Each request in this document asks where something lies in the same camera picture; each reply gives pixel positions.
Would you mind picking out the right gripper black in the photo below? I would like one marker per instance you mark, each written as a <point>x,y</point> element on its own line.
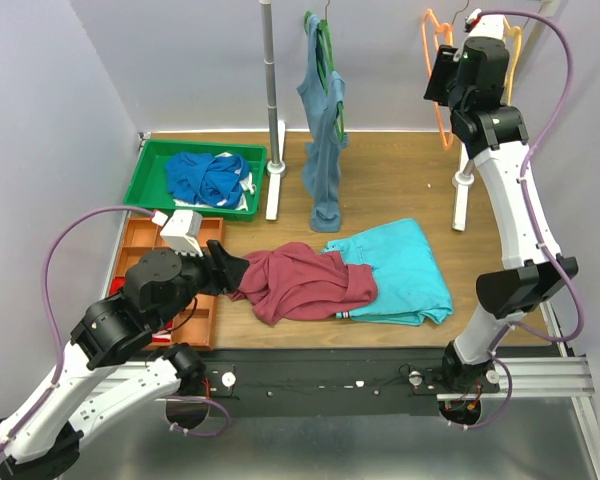
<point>445,64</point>

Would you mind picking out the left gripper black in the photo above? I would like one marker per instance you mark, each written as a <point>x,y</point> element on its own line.
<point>216,267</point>

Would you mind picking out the maroon tank top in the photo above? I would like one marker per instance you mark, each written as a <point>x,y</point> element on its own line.
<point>294,282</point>

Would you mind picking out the orange plastic hanger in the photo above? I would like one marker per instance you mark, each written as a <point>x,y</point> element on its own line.
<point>435,37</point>

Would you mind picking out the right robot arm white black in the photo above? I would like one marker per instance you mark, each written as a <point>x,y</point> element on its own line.
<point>534,268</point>

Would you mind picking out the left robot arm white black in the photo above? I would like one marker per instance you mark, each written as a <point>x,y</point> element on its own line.
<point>43,438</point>

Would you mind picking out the yellow plastic hanger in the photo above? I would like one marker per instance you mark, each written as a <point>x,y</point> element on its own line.
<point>515,33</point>

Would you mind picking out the green plastic hanger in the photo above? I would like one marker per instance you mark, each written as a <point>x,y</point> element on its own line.
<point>326,68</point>

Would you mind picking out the grey-blue tank top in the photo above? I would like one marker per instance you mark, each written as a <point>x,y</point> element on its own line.
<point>321,173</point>

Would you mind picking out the orange compartment organizer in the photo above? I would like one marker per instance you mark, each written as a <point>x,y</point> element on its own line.
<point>196,324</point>

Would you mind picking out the blue shirt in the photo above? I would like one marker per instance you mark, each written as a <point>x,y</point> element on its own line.
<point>205,177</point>

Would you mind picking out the red white striped cloth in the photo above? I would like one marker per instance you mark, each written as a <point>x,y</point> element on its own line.
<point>163,336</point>

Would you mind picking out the left rack foot white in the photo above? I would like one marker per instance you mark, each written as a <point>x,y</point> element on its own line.
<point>276,175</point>

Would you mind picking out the rack foot white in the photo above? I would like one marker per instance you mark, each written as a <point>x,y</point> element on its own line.
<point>276,175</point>
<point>462,180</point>

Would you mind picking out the left rack pole silver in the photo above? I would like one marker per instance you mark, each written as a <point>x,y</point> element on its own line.
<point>270,79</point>

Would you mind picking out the rack pole silver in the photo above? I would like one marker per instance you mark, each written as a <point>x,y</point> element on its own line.
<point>270,79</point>
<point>540,20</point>

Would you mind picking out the green plastic tray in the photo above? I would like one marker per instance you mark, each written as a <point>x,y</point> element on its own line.
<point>214,179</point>

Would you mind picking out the right rack foot white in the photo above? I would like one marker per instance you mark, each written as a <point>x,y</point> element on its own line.
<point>462,180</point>

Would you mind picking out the right rack pole silver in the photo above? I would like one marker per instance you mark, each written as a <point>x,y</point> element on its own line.
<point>540,20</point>

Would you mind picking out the turquoise folded shorts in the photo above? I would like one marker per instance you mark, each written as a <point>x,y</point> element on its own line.
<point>411,287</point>

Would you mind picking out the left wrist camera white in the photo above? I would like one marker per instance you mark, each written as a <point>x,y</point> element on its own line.
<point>180,232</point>

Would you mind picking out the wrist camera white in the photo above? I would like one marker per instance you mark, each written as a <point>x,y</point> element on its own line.
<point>479,25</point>
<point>180,232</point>

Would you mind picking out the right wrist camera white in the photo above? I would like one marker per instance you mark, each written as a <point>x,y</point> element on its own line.
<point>479,25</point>

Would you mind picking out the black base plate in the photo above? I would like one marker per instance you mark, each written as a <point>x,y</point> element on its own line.
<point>334,382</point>

